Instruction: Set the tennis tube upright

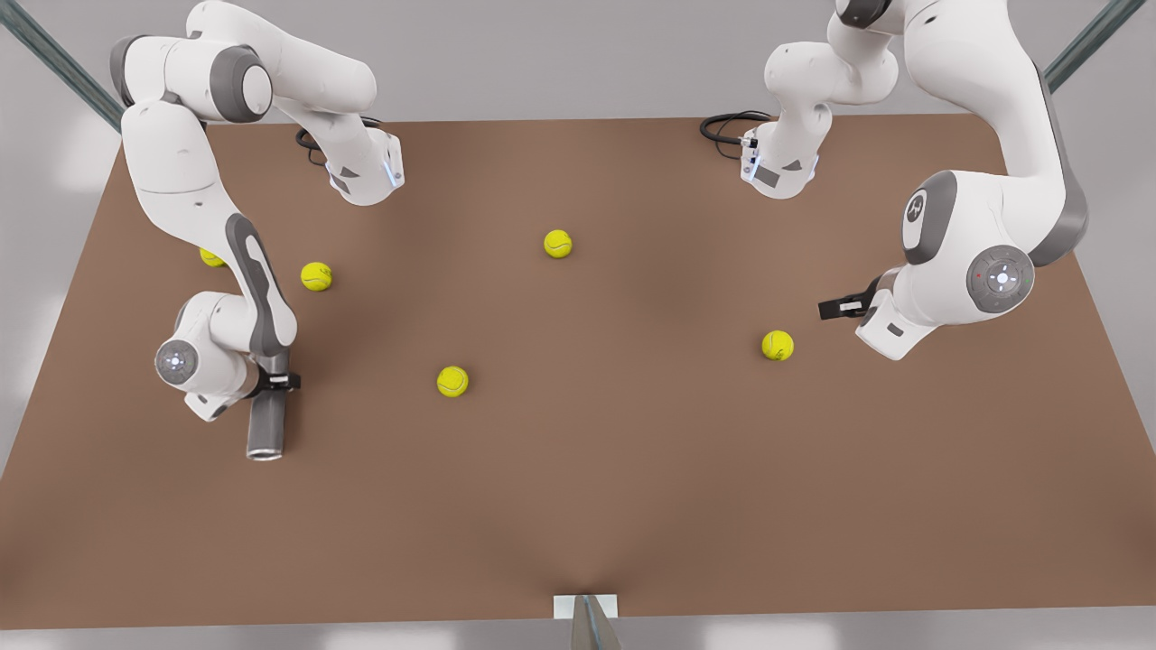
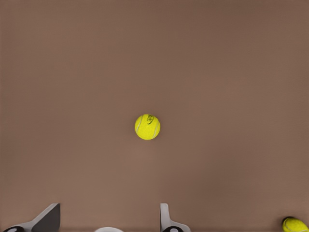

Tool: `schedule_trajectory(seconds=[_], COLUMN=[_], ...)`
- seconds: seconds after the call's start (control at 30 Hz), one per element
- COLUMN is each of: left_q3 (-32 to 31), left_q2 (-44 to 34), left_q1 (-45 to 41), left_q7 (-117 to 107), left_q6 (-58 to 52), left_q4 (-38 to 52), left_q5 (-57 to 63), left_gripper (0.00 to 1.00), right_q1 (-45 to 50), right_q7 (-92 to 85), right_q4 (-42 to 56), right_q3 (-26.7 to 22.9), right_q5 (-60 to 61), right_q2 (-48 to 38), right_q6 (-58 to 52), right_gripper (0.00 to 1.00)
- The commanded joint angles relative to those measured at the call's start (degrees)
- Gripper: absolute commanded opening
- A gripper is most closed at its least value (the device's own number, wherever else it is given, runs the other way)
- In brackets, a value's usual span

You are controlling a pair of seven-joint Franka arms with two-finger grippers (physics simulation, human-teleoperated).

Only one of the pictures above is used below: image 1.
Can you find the white post foot plate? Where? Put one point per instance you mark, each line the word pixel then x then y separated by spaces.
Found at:
pixel 562 607

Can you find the yellow tennis ball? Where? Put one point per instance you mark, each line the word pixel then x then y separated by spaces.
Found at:
pixel 316 276
pixel 557 244
pixel 452 381
pixel 778 345
pixel 210 259

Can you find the silver frame post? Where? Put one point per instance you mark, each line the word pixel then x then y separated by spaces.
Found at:
pixel 63 68
pixel 1088 41
pixel 594 627

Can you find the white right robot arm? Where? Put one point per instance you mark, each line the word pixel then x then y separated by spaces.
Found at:
pixel 181 171

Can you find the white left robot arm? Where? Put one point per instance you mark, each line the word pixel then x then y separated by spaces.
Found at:
pixel 984 135

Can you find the grey tennis ball tube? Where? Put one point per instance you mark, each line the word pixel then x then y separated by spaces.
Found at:
pixel 266 424

